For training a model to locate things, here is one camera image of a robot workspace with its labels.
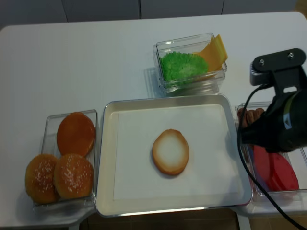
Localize brown patty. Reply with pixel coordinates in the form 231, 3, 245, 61
237, 108, 248, 128
245, 110, 255, 126
253, 108, 264, 120

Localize clear bun container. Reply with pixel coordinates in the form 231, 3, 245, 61
33, 113, 99, 212

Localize bottom bun half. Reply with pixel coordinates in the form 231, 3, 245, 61
152, 129, 189, 176

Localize white paper sheet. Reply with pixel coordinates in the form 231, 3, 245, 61
114, 104, 243, 200

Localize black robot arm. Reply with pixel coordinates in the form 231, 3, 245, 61
238, 67, 307, 153

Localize clear meat tomato container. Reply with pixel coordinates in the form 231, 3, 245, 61
234, 102, 307, 213

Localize green lettuce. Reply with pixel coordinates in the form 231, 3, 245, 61
160, 52, 209, 81

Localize yellow cheese slices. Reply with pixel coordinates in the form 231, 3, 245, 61
193, 33, 228, 81

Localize sesame bun right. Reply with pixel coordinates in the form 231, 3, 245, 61
54, 154, 94, 199

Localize sesame bun left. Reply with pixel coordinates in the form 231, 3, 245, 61
25, 154, 59, 204

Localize sesame bun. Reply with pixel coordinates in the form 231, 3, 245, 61
54, 154, 94, 199
25, 154, 59, 204

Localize silver metal tray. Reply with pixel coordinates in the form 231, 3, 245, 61
96, 93, 252, 217

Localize clear lettuce cheese container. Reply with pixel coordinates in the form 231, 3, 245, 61
153, 35, 227, 96

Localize smooth brown bun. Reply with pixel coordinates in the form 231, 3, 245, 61
57, 112, 95, 157

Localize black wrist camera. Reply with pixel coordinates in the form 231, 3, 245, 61
249, 48, 307, 87

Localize black cable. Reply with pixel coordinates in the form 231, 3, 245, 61
237, 84, 307, 230

